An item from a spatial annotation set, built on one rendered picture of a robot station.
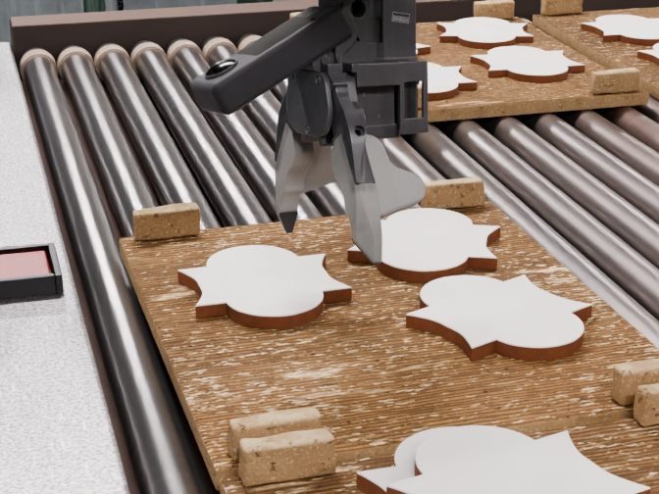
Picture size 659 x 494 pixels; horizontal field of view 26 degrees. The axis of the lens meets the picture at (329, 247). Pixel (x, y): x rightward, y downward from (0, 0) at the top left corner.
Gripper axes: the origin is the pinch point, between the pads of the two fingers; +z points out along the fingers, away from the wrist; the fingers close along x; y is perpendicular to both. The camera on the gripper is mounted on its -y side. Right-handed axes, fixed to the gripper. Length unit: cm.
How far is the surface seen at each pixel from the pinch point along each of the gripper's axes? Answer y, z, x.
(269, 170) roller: 13.7, -0.4, 41.1
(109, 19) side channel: 15, -15, 100
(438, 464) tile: -5.6, 7.3, -26.9
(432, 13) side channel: 62, -14, 90
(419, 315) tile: 7.1, 5.3, -2.1
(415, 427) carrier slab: -0.3, 9.4, -14.7
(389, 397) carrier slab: 0.2, 8.6, -10.3
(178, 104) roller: 14, -5, 67
